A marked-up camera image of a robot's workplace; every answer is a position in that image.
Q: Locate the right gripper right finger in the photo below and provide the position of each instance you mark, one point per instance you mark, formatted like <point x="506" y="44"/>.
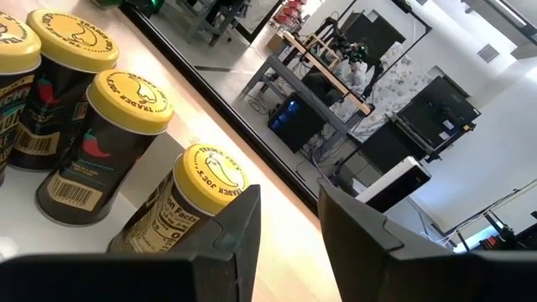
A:
<point x="419" y="277"/>

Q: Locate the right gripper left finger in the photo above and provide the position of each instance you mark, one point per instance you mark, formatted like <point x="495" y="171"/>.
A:
<point x="126" y="281"/>

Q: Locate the yellow lid spice jar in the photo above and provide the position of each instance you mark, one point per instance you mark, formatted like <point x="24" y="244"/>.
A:
<point x="210" y="176"/>
<point x="14" y="46"/>
<point x="130" y="100"/>
<point x="71" y="38"/>

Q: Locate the white black box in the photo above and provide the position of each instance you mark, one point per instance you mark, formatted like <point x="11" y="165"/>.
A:
<point x="394" y="184"/>

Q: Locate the black monitor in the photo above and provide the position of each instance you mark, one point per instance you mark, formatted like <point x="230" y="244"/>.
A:
<point x="436" y="113"/>

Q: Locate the patterned white cloth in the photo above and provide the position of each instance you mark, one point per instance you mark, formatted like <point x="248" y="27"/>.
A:
<point x="394" y="88"/>

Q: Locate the computer tower blue light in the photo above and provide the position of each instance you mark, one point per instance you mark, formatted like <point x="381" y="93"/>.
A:
<point x="293" y="126"/>

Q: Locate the wooden workstation table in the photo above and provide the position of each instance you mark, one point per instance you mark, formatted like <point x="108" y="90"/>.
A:
<point x="335" y="80"/>

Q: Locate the black flat panel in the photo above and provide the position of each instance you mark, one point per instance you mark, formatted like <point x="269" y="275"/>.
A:
<point x="377" y="35"/>

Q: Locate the red items stack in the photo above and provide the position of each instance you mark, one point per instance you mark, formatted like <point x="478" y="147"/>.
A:
<point x="291" y="7"/>

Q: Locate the black aluminium table frame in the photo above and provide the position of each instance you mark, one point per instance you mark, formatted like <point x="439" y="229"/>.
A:
<point x="235" y="121"/>

